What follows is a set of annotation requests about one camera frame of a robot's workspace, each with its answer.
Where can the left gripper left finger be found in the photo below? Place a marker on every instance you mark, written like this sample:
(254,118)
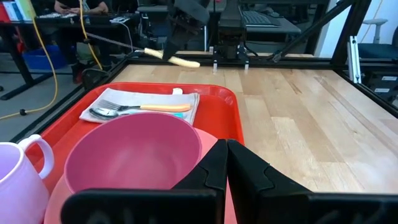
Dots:
(186,205)

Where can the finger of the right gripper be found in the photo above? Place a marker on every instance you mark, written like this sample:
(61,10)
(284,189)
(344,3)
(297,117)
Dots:
(174,43)

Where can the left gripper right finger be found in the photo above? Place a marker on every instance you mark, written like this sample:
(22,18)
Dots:
(280,205)

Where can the pink plastic plate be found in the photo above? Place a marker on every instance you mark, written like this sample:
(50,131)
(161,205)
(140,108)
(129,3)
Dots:
(206,140)

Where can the beige cloth napkin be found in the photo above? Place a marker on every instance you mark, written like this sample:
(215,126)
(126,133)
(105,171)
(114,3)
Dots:
(133,99)

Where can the magenta plastic bowl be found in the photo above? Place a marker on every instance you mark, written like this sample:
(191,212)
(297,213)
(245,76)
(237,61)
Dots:
(133,152)

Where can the lilac plastic mug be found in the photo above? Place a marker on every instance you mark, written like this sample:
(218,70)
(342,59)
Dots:
(18,193)

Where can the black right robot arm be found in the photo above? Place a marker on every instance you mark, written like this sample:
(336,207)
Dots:
(231,31)

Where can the red plastic tray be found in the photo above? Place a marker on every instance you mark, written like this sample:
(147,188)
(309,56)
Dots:
(214,109)

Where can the small white device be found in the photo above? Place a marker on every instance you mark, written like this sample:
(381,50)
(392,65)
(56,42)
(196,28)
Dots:
(119,19)

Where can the black laptop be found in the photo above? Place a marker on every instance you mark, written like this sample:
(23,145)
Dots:
(258,18)

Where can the person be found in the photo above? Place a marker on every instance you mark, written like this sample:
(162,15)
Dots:
(99,7)

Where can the black desk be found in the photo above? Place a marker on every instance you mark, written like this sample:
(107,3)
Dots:
(93,20)

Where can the white keyboard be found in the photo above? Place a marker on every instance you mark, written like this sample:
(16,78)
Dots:
(56,15)

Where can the blue storage bin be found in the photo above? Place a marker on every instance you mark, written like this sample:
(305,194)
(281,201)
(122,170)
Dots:
(40,59)

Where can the green folder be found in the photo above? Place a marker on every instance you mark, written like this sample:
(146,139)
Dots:
(28,7)

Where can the black equipment box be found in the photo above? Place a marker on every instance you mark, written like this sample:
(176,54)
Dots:
(373,82)

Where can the white and blue binder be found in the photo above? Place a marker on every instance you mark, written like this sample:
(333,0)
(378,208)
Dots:
(15,9)

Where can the red binder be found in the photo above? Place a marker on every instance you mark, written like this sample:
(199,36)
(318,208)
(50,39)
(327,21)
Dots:
(3,14)

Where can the office chair white armrest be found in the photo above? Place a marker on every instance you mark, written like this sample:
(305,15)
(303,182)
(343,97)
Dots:
(377,49)

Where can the silver metal bracket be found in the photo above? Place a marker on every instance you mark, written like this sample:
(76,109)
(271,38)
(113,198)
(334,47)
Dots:
(354,59)

